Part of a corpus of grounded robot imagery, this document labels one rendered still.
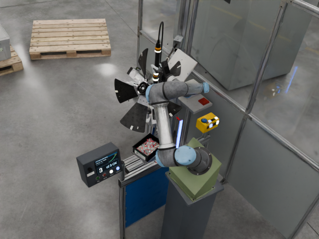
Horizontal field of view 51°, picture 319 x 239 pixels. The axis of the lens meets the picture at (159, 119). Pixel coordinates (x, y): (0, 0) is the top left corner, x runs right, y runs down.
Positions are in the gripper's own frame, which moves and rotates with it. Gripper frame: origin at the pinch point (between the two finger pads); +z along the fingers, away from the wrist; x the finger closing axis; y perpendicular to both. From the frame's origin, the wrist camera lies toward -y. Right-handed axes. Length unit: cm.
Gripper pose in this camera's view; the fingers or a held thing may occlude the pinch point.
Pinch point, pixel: (154, 63)
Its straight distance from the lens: 258.7
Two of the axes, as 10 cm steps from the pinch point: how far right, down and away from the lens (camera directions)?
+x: 8.0, -3.6, 4.7
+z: -5.9, -5.8, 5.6
